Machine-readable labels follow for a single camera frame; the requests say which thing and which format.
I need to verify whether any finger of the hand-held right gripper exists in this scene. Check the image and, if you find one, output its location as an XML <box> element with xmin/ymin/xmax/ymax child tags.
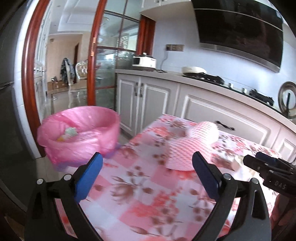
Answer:
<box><xmin>255</xmin><ymin>151</ymin><xmax>295</xmax><ymax>167</ymax></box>
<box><xmin>243</xmin><ymin>154</ymin><xmax>282</xmax><ymax>178</ymax></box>

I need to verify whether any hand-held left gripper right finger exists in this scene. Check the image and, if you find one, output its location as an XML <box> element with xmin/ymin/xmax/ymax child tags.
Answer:
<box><xmin>191</xmin><ymin>151</ymin><xmax>272</xmax><ymax>241</ymax></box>

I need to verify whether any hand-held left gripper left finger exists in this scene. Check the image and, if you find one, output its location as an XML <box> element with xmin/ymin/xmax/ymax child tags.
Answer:
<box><xmin>24</xmin><ymin>152</ymin><xmax>103</xmax><ymax>241</ymax></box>

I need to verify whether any white tissue pack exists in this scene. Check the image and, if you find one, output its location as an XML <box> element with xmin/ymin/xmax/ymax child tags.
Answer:
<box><xmin>221</xmin><ymin>155</ymin><xmax>245</xmax><ymax>171</ymax></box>

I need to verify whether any large pink foam net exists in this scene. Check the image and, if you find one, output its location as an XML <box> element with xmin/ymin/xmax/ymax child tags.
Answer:
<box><xmin>165</xmin><ymin>137</ymin><xmax>214</xmax><ymax>172</ymax></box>

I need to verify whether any pink bag lined bin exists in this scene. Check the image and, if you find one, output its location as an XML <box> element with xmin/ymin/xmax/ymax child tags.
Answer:
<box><xmin>37</xmin><ymin>106</ymin><xmax>121</xmax><ymax>171</ymax></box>

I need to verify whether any green wavy striped cloth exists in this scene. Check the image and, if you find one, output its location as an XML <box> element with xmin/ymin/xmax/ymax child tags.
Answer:
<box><xmin>64</xmin><ymin>127</ymin><xmax>78</xmax><ymax>138</ymax></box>

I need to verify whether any person's right hand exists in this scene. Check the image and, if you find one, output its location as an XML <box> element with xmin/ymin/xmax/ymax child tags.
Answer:
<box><xmin>270</xmin><ymin>193</ymin><xmax>296</xmax><ymax>241</ymax></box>

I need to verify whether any small pink foam net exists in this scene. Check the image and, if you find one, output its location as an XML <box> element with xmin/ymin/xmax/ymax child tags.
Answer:
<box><xmin>187</xmin><ymin>121</ymin><xmax>219</xmax><ymax>145</ymax></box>

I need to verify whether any pink floral tablecloth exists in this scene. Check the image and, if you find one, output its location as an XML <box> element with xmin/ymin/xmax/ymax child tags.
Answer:
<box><xmin>54</xmin><ymin>113</ymin><xmax>287</xmax><ymax>241</ymax></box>

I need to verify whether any black gas stove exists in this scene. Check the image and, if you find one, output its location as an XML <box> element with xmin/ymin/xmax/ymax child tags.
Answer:
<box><xmin>183</xmin><ymin>72</ymin><xmax>275</xmax><ymax>105</ymax></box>

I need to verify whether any steel pot lid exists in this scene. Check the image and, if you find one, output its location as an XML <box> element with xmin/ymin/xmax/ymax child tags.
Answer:
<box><xmin>278</xmin><ymin>81</ymin><xmax>296</xmax><ymax>114</ymax></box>

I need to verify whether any white kitchen cabinet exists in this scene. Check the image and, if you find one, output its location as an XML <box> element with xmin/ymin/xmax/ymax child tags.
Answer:
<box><xmin>116</xmin><ymin>72</ymin><xmax>296</xmax><ymax>163</ymax></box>

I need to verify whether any dark grey refrigerator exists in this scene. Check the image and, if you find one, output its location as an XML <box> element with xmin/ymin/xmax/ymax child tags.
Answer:
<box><xmin>0</xmin><ymin>0</ymin><xmax>45</xmax><ymax>219</ymax></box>

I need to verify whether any ornate white chair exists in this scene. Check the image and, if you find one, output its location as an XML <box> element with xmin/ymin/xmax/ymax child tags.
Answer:
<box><xmin>69</xmin><ymin>60</ymin><xmax>90</xmax><ymax>98</ymax></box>

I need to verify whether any cream frying pan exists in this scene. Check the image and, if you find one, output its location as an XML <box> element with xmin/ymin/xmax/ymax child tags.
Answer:
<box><xmin>181</xmin><ymin>66</ymin><xmax>207</xmax><ymax>77</ymax></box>

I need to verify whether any wood framed glass door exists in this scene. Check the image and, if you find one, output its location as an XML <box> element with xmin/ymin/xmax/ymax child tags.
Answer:
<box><xmin>86</xmin><ymin>0</ymin><xmax>141</xmax><ymax>112</ymax></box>

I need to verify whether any patterned hanging garment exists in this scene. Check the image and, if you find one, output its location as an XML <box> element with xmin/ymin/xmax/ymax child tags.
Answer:
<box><xmin>60</xmin><ymin>58</ymin><xmax>75</xmax><ymax>84</ymax></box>

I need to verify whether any black range hood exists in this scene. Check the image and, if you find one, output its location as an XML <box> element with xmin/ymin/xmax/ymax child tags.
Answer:
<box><xmin>191</xmin><ymin>0</ymin><xmax>284</xmax><ymax>74</ymax></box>

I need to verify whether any white rice cooker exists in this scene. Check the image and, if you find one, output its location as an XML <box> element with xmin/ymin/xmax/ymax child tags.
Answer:
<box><xmin>132</xmin><ymin>53</ymin><xmax>158</xmax><ymax>71</ymax></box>

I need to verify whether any brown wooden panel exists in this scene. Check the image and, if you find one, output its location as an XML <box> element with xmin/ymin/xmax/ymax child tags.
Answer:
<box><xmin>136</xmin><ymin>15</ymin><xmax>155</xmax><ymax>56</ymax></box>

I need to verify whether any black drawer handle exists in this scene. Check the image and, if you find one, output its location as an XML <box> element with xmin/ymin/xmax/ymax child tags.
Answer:
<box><xmin>216</xmin><ymin>120</ymin><xmax>235</xmax><ymax>131</ymax></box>

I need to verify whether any brown wooden door frame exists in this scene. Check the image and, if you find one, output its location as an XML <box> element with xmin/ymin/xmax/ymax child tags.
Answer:
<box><xmin>23</xmin><ymin>0</ymin><xmax>54</xmax><ymax>158</ymax></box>

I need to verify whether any black power cable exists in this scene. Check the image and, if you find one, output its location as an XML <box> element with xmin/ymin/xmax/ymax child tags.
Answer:
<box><xmin>154</xmin><ymin>49</ymin><xmax>170</xmax><ymax>73</ymax></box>

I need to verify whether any metal wall outlet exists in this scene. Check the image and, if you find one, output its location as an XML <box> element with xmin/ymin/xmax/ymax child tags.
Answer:
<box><xmin>166</xmin><ymin>44</ymin><xmax>185</xmax><ymax>52</ymax></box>

